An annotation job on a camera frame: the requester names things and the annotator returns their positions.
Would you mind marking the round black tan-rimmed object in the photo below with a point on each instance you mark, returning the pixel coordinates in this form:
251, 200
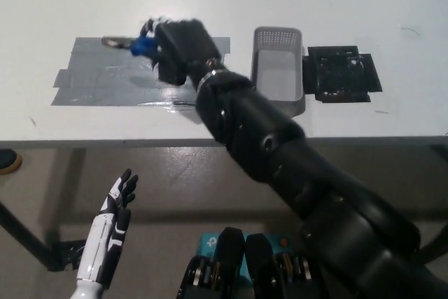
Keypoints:
7, 162

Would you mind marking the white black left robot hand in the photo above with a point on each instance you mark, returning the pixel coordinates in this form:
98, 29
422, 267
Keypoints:
108, 232

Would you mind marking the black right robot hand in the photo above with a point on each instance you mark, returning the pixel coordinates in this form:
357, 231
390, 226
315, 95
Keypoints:
185, 47

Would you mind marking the black metal table leg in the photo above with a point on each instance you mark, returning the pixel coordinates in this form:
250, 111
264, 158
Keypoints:
435, 241
24, 236

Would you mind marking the grey duct tape patch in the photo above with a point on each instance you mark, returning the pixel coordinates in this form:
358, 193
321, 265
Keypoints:
105, 82

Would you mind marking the teal cardboard box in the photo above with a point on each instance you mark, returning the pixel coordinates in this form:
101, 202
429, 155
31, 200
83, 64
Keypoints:
208, 244

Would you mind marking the black tape patch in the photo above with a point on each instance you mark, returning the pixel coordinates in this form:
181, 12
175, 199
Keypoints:
339, 75

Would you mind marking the grey plastic basket container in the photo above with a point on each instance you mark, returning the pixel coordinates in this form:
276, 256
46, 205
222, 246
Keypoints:
278, 68

